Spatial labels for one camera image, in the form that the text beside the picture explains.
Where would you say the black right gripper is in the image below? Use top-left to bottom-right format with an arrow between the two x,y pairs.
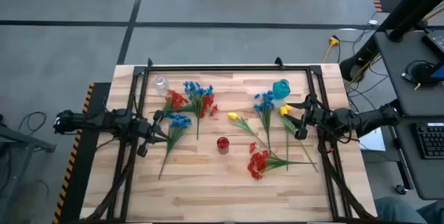
284,94 -> 334,141

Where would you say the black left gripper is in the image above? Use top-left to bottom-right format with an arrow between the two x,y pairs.
133,110 -> 171,158

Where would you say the yellow artificial tulip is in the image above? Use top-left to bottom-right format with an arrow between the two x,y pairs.
279,105 -> 291,172
283,103 -> 318,173
227,112 -> 278,157

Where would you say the blue artificial flower bunch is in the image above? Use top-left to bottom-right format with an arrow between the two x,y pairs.
253,90 -> 277,150
157,112 -> 193,180
182,80 -> 214,141

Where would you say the red artificial flower bunch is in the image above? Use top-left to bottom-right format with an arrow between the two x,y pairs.
187,93 -> 219,119
148,89 -> 190,118
246,141 -> 315,181

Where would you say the red ribbed glass vase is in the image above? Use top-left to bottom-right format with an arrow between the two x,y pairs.
216,136 -> 230,155

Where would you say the teal glass vase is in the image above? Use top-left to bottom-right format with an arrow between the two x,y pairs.
272,78 -> 291,109

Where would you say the clear glass vase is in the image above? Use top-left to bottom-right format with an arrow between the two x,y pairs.
153,76 -> 170,96

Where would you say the black desk leg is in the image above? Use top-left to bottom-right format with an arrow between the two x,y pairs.
339,38 -> 382,81

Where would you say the black plate with hazard stripes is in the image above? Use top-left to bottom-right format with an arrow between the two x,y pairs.
51,82 -> 112,224

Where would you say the yellow extension plug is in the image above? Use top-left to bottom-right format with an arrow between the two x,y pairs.
322,35 -> 341,64

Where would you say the white paper sheet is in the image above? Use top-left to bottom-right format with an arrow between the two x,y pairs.
359,128 -> 386,152

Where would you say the black desk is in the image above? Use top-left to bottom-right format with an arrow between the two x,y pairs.
373,29 -> 444,117
391,116 -> 444,200

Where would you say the grey metal stand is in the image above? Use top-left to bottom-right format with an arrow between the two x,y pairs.
0,114 -> 56,224

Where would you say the black keyboard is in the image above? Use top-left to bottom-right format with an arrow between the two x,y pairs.
415,122 -> 444,160

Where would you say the person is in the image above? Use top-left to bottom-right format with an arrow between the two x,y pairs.
374,196 -> 444,224

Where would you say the black laptop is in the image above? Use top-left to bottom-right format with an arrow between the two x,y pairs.
421,31 -> 444,58

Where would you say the black tower fan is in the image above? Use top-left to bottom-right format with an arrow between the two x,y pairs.
379,0 -> 444,43

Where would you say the black cable bundle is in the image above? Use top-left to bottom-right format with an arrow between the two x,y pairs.
317,130 -> 377,222
83,137 -> 138,222

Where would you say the black metal frame post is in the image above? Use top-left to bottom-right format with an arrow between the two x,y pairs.
107,63 -> 351,222

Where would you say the black floor cable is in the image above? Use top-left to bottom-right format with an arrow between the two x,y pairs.
17,111 -> 48,137

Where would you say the black coiled cable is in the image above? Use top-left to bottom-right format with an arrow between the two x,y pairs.
404,60 -> 441,88

